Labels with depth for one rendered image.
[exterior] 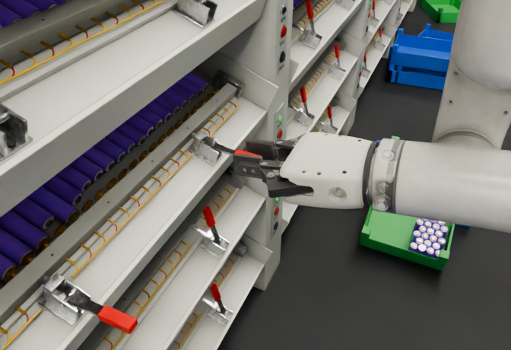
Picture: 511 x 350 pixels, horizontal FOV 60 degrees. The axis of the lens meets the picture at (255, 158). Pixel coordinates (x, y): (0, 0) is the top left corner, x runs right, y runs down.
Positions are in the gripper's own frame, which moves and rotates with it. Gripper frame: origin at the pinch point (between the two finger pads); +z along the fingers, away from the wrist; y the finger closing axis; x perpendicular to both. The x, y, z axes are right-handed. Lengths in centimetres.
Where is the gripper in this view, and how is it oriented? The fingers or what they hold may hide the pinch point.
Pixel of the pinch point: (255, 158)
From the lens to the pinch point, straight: 58.2
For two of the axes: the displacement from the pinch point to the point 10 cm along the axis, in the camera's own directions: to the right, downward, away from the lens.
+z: -9.0, -1.2, 4.3
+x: -1.5, -8.3, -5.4
